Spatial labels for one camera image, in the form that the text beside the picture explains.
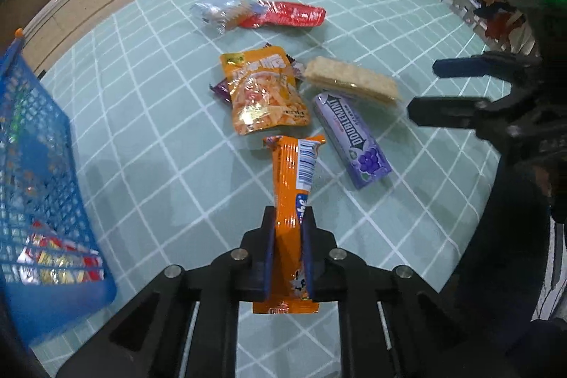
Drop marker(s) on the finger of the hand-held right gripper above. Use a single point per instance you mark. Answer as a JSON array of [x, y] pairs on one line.
[[456, 67], [443, 111]]

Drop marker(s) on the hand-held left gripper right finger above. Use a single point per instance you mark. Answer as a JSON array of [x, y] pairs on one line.
[[310, 258]]

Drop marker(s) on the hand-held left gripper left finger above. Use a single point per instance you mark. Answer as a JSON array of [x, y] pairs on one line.
[[268, 254]]

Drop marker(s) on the orange snack bar packet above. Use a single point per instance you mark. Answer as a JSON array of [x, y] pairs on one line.
[[290, 178]]

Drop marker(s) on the purple gum box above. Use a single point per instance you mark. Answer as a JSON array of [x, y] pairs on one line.
[[350, 139]]

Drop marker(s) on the wafer biscuit pack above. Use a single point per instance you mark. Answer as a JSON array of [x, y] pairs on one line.
[[350, 79]]

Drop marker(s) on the orange chips pouch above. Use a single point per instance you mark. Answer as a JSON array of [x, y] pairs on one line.
[[261, 94]]

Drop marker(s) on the small purple snack packet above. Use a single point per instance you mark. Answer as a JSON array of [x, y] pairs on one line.
[[221, 90]]

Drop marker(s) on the red snack packet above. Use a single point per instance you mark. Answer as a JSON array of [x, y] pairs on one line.
[[288, 15]]

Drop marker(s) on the red white snack pouch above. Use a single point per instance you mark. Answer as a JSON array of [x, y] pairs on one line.
[[53, 267]]

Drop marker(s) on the blue plastic basket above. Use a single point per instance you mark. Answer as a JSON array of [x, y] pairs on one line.
[[48, 165]]

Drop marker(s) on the clear blue-striped snack bag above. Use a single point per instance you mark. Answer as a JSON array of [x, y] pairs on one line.
[[217, 10]]

